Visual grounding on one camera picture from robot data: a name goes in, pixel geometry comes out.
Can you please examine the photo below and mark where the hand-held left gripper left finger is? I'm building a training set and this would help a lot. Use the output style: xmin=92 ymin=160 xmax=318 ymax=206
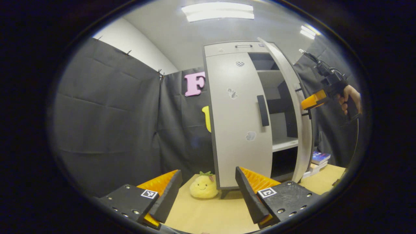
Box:
xmin=97 ymin=169 xmax=183 ymax=229

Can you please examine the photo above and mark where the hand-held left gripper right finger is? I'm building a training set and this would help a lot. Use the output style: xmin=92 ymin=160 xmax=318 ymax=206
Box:
xmin=235 ymin=166 xmax=322 ymax=229

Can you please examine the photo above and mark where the grey double-door shoe cabinet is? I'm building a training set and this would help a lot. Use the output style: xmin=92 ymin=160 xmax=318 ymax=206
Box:
xmin=203 ymin=37 xmax=314 ymax=199

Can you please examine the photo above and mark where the cabinet door with checkered sticker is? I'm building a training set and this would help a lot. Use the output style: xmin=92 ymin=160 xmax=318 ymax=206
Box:
xmin=206 ymin=52 xmax=273 ymax=189

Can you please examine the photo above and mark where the grey cabinet drawer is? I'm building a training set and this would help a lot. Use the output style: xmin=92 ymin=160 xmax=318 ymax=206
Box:
xmin=204 ymin=42 xmax=270 ymax=57

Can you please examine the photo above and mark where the yellow pineapple plush toy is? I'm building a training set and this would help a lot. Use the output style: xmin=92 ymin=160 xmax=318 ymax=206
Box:
xmin=189 ymin=171 xmax=219 ymax=199

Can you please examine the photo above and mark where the blue cover book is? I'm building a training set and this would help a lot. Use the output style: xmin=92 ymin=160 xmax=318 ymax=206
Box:
xmin=311 ymin=151 xmax=331 ymax=165

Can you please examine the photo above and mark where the small ceiling light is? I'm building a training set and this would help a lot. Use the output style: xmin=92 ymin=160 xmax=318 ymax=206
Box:
xmin=300 ymin=25 xmax=321 ymax=40

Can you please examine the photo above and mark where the white book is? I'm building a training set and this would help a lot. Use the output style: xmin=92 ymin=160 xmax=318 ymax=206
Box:
xmin=303 ymin=161 xmax=328 ymax=178

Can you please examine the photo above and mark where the black backdrop cloth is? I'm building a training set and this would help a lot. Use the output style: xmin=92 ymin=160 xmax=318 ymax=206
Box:
xmin=49 ymin=37 xmax=361 ymax=197

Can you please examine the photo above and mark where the large ceiling light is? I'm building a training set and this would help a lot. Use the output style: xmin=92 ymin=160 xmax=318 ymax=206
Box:
xmin=181 ymin=3 xmax=255 ymax=22

